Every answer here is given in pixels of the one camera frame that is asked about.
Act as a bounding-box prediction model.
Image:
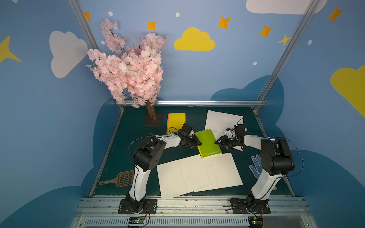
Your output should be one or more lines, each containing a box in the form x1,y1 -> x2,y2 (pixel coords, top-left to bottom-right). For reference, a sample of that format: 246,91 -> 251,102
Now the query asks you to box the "green cover notebook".
195,130 -> 222,158

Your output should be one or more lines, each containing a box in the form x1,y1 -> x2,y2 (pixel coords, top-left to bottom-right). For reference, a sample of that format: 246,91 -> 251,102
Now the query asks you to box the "yellow cover notebook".
166,113 -> 186,134

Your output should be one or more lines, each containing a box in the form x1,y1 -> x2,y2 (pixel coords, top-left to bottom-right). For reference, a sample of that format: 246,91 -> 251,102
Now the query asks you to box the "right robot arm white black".
215,135 -> 295,207

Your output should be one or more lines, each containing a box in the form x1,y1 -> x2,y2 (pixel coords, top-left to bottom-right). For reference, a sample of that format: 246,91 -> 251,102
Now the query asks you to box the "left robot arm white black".
125,130 -> 202,213

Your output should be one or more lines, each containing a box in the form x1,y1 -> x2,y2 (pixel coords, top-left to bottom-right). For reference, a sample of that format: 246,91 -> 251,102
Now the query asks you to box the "open notebook far right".
205,110 -> 244,146

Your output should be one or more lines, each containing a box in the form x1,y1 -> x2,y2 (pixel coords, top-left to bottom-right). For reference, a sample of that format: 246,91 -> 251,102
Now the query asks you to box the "open notebook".
196,153 -> 243,192
157,155 -> 212,200
205,110 -> 244,146

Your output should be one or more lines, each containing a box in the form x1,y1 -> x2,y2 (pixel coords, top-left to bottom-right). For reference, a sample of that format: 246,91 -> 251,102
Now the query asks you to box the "open notebook front right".
196,153 -> 243,192

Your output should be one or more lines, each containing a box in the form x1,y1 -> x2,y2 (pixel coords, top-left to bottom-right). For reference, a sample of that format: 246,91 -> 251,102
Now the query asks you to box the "open notebook front left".
157,155 -> 212,200

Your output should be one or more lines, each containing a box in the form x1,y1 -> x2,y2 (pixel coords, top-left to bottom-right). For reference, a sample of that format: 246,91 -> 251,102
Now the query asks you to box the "brown litter scoop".
98,171 -> 135,188

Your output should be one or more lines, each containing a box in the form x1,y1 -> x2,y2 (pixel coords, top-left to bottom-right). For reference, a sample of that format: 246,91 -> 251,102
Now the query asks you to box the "right controller board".
248,217 -> 263,228

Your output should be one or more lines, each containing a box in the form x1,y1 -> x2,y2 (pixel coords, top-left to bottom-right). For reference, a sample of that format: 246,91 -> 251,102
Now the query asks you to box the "controller board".
248,217 -> 263,228
128,217 -> 145,226

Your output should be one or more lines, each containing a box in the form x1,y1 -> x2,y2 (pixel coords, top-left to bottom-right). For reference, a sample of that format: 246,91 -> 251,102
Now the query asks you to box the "pink cherry blossom tree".
87,19 -> 169,122

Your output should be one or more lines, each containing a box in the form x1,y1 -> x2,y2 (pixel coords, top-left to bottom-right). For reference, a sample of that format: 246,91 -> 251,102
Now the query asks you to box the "left controller board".
128,217 -> 145,226

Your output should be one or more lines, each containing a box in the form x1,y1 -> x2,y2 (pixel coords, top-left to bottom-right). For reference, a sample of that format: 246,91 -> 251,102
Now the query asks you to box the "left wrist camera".
181,123 -> 194,135

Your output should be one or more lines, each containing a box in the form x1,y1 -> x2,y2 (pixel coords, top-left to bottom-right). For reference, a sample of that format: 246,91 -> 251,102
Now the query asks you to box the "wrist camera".
225,124 -> 247,138
181,123 -> 194,135

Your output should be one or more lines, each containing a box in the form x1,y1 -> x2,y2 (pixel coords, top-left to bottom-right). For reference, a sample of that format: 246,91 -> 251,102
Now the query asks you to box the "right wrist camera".
225,124 -> 247,138

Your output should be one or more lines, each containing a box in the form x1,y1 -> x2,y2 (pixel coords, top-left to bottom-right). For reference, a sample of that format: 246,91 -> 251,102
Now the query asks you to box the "aluminium rail back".
116,99 -> 265,107

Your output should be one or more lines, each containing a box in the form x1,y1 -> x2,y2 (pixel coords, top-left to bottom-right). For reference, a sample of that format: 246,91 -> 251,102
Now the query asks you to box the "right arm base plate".
229,198 -> 271,215

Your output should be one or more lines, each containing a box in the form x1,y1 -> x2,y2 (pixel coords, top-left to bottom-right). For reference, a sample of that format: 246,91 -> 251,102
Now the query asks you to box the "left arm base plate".
117,199 -> 157,215

